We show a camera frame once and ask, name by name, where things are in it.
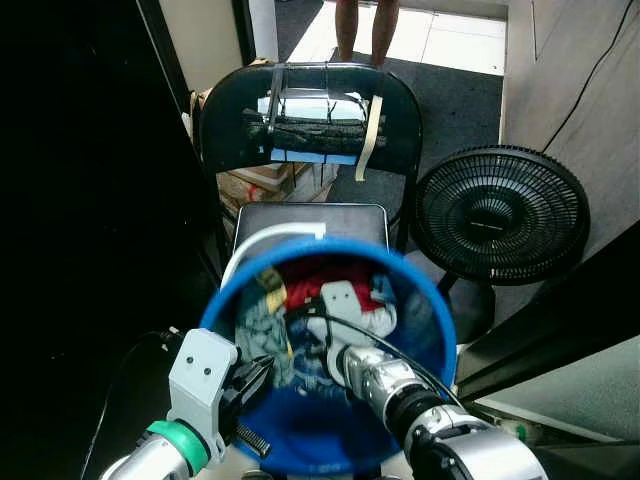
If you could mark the black round floor fan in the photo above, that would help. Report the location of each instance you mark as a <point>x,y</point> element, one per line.
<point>500,215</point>

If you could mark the yellow patterned garment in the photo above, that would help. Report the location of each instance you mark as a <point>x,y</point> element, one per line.
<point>272,288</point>

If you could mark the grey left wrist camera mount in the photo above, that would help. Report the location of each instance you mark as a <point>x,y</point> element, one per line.
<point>200,380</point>

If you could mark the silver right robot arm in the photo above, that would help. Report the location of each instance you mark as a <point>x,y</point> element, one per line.
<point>450,440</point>

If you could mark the black plastic chair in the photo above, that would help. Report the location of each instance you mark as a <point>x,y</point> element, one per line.
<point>395,130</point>

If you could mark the bare legs of person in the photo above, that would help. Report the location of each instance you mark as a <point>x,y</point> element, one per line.
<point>365,30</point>

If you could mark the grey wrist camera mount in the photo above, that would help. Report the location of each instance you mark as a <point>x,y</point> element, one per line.
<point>200,380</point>
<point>342,300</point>

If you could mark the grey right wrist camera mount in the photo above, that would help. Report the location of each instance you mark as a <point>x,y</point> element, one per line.
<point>342,300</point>

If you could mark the red garment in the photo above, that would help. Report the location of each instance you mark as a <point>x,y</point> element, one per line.
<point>320,275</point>

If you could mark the beige tape strip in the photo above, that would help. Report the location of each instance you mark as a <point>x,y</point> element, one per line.
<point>370,135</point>

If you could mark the white garment in bucket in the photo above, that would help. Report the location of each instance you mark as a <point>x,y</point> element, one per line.
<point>375,318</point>

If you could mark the light blue patterned garment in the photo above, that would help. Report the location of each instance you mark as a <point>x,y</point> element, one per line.
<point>260,345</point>

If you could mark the blue plastic bucket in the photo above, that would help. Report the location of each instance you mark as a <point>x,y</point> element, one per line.
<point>330,435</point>

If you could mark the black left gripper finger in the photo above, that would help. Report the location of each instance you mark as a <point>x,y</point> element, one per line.
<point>260,370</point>
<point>254,398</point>

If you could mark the brown cardboard boxes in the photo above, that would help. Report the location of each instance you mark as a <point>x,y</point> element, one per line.
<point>265,185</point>

